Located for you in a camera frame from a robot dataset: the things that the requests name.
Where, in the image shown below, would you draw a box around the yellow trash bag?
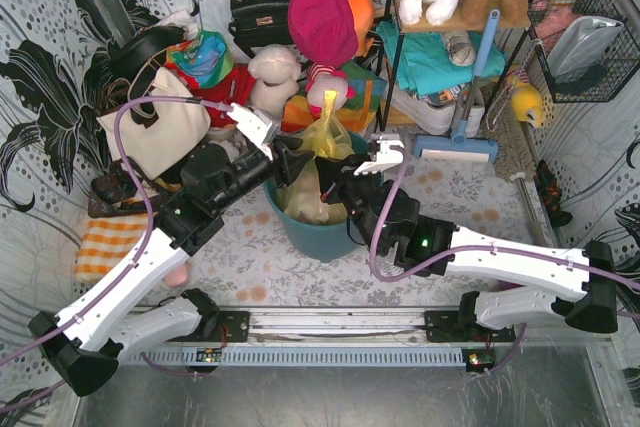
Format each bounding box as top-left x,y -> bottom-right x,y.
275,89 -> 355,224

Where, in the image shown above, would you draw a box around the teal trash bin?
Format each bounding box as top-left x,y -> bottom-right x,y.
263,161 -> 362,263

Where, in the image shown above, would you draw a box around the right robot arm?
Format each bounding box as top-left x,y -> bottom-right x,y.
315,154 -> 618,334

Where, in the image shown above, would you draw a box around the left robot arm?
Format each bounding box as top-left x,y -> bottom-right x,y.
29,136 -> 314,397

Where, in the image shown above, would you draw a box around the rainbow striped bag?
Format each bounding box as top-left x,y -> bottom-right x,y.
281,61 -> 387,133

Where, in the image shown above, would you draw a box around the cream canvas tote bag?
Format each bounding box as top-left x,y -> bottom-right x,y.
98,67 -> 211,179

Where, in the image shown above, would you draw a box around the colourful printed bag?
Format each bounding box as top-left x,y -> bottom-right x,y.
164,30 -> 234,90

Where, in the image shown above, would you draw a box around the magenta cloth bag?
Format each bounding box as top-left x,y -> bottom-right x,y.
288,0 -> 358,68

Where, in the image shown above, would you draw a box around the red cloth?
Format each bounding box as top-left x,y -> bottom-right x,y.
192,64 -> 256,128

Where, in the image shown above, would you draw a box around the white pink plush toy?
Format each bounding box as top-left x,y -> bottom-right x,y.
306,63 -> 355,119

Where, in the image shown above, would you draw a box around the cream plush lamb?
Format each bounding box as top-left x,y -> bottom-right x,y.
248,44 -> 302,118

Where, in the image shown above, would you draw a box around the white sneakers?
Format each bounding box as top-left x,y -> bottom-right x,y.
391,90 -> 485,138

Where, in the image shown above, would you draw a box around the blue floor mop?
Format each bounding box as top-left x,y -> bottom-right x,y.
414,9 -> 501,163

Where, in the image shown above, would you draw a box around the black leather handbag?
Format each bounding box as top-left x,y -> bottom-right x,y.
228,0 -> 294,59

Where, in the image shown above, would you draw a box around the teal folded towel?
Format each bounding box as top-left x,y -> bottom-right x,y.
376,21 -> 506,96

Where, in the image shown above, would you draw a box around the pink plush limb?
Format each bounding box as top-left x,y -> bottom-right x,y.
163,263 -> 190,288

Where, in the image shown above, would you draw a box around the orange plush toy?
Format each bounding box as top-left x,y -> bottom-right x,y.
347,0 -> 375,57

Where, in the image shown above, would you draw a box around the grey chenille mop head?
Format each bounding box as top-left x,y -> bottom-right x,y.
489,107 -> 535,182

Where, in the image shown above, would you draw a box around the grey patterned shoe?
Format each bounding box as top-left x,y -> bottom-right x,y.
440,31 -> 476,67

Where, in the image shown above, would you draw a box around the orange checkered cloth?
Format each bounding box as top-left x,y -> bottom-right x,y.
75,214 -> 147,283

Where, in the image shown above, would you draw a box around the yellow plush duck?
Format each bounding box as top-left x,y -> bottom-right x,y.
506,69 -> 543,128

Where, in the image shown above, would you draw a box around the silver foil pouch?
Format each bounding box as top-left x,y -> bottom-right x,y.
547,16 -> 625,77

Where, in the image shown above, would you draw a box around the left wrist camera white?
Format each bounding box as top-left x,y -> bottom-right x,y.
228,103 -> 278,161

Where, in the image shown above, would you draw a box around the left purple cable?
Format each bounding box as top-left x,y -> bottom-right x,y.
0,95 -> 236,413

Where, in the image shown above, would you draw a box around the purple cable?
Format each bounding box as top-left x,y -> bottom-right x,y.
0,95 -> 236,413
368,145 -> 640,374

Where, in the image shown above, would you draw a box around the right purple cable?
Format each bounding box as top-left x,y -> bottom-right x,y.
368,145 -> 640,374

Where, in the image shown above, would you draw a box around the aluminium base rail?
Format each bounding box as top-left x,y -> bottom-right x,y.
74,304 -> 611,348

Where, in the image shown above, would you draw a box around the black wire basket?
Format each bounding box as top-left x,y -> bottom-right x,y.
528,0 -> 639,104

